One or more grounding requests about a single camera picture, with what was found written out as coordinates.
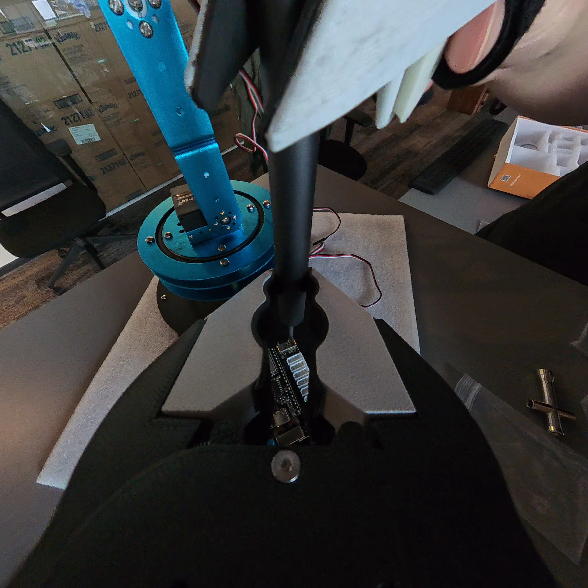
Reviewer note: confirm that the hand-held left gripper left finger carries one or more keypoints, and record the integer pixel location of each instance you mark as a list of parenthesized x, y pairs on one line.
[(206, 367)]

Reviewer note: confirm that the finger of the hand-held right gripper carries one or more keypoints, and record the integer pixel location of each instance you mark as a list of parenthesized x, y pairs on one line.
[(349, 69), (220, 59)]

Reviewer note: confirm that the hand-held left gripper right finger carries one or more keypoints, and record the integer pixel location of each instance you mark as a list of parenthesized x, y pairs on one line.
[(367, 367)]

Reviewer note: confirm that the black electric screwdriver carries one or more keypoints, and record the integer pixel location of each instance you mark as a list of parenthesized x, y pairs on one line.
[(291, 220)]

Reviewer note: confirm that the blue toy robot arm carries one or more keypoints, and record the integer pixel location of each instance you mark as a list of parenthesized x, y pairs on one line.
[(193, 271)]

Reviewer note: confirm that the grey desk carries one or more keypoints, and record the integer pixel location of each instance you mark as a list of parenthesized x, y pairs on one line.
[(482, 298)]

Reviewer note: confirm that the person's right hand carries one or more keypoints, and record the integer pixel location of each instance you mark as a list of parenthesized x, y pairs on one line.
[(546, 82)]

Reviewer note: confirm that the wooden pillar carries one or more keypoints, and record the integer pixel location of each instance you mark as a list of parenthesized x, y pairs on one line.
[(468, 99)]

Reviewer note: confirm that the black circuit board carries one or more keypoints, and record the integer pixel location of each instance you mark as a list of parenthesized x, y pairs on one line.
[(282, 390)]

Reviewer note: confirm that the black keyboard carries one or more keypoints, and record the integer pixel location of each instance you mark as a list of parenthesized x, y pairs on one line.
[(454, 160)]

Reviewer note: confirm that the black office chair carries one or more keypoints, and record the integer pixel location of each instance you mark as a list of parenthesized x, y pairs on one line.
[(46, 220), (342, 158)]

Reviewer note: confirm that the white foam sheet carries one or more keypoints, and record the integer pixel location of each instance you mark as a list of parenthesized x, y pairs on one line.
[(110, 353)]

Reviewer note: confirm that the orange white cardboard box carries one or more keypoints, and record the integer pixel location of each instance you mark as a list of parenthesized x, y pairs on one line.
[(514, 179)]

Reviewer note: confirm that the light grey table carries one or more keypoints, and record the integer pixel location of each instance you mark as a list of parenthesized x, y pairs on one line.
[(450, 204)]

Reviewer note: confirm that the stack of cardboard boxes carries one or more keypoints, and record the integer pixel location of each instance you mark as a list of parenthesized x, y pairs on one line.
[(92, 92)]

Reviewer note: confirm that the large clear zip bag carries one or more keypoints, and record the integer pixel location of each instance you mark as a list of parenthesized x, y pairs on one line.
[(505, 436)]

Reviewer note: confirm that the person's black shirt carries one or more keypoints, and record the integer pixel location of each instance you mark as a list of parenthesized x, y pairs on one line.
[(551, 229)]

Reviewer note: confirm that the metal cross socket wrench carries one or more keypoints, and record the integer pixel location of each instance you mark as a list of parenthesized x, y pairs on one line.
[(549, 399)]

